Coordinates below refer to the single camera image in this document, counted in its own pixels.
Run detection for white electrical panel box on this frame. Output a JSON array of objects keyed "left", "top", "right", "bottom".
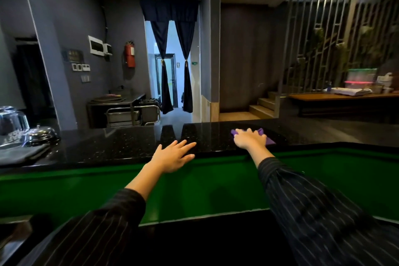
[{"left": 88, "top": 35, "right": 105, "bottom": 57}]

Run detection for dark wall sign plaque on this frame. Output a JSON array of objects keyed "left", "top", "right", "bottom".
[{"left": 62, "top": 49, "right": 85, "bottom": 64}]

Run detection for dark blue tied curtain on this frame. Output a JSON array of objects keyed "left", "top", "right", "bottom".
[
  {"left": 175, "top": 21, "right": 196, "bottom": 113},
  {"left": 150, "top": 21, "right": 174, "bottom": 115}
]

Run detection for person's right hand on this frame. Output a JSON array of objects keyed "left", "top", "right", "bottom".
[{"left": 233, "top": 128, "right": 268, "bottom": 151}]

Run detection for stainless steel basin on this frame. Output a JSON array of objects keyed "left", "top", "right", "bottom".
[{"left": 105, "top": 107, "right": 141, "bottom": 128}]

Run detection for purple cleaning cloth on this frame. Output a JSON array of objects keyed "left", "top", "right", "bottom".
[{"left": 231, "top": 128, "right": 277, "bottom": 146}]

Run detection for green lidded plastic container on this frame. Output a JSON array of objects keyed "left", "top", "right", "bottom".
[{"left": 347, "top": 68, "right": 378, "bottom": 82}]

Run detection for green counter panel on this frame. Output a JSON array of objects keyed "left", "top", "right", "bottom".
[{"left": 0, "top": 147, "right": 399, "bottom": 229}]

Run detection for clear glass jar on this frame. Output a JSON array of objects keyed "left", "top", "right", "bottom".
[{"left": 0, "top": 106, "right": 30, "bottom": 147}]

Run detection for white tissue box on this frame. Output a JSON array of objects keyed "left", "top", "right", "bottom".
[{"left": 377, "top": 73, "right": 394, "bottom": 89}]

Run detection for pink lidded plastic container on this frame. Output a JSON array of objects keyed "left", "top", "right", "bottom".
[{"left": 344, "top": 81, "right": 374, "bottom": 90}]

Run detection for person's right forearm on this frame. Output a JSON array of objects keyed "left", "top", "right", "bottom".
[{"left": 248, "top": 147, "right": 399, "bottom": 266}]

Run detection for shiny metal dome lid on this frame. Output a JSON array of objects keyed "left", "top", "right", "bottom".
[{"left": 23, "top": 125, "right": 60, "bottom": 147}]

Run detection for person's left hand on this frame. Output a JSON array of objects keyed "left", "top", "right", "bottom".
[{"left": 151, "top": 139, "right": 197, "bottom": 174}]

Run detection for wooden stair steps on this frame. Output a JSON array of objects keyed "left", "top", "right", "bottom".
[{"left": 249, "top": 91, "right": 286, "bottom": 120}]

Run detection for folded grey cloth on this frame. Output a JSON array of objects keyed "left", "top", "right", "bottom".
[{"left": 0, "top": 144, "right": 52, "bottom": 166}]

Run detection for green potted plants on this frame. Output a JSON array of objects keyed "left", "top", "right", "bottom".
[{"left": 307, "top": 24, "right": 399, "bottom": 89}]

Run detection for metal slatted screen partition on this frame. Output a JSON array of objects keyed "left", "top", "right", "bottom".
[{"left": 278, "top": 0, "right": 399, "bottom": 95}]

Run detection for red fire extinguisher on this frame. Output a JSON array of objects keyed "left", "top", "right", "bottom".
[{"left": 125, "top": 41, "right": 136, "bottom": 68}]

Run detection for white cloth on table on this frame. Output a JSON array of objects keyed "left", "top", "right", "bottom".
[{"left": 324, "top": 87, "right": 373, "bottom": 97}]

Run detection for glass door with dark frame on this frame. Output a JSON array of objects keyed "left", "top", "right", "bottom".
[{"left": 155, "top": 54, "right": 178, "bottom": 108}]

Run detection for long wooden table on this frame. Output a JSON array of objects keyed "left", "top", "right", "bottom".
[{"left": 288, "top": 91, "right": 399, "bottom": 117}]

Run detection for stainless steel work table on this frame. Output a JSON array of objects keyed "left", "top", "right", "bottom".
[{"left": 86, "top": 93, "right": 146, "bottom": 129}]

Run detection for person's left forearm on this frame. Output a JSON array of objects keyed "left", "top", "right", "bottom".
[{"left": 37, "top": 162, "right": 165, "bottom": 266}]

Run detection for dark blue curtain valance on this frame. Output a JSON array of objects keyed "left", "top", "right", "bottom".
[{"left": 139, "top": 0, "right": 200, "bottom": 23}]

